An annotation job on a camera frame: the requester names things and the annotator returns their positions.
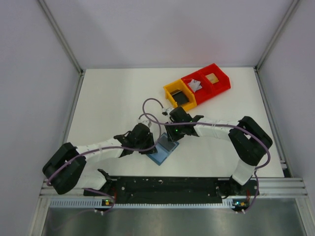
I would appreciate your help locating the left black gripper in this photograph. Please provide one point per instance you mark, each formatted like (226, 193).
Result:
(149, 145)

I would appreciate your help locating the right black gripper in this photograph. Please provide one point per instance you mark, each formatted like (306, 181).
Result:
(171, 135)

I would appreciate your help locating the blue leather card holder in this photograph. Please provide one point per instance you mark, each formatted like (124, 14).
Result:
(162, 154)

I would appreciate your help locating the silver credit card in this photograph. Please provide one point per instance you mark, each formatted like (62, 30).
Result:
(194, 83)

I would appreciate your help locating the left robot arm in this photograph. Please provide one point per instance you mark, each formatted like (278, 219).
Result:
(68, 167)

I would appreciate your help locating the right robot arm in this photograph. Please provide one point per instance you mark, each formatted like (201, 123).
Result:
(250, 141)

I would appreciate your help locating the black card in yellow bin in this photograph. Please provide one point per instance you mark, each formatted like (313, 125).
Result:
(179, 97)

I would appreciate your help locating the silver card in red bin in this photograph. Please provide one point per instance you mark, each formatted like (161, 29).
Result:
(197, 87)

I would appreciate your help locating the gold card in red bin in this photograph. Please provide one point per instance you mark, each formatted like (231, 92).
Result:
(212, 78)

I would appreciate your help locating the middle red plastic bin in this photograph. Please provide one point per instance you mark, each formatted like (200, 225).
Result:
(197, 84)

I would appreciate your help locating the red plastic bin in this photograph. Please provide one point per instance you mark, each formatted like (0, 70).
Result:
(218, 81)
(197, 84)

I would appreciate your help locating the yellow plastic bin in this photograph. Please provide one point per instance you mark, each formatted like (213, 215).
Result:
(180, 85)

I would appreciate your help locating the far red plastic bin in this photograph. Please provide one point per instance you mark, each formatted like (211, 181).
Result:
(218, 81)

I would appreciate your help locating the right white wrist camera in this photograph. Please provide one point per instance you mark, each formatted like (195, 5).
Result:
(167, 111)

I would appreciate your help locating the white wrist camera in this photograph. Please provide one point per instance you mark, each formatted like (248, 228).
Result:
(167, 111)
(145, 122)

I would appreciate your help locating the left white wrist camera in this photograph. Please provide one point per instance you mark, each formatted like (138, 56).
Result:
(145, 122)

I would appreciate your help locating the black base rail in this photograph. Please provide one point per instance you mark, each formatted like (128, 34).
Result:
(176, 190)

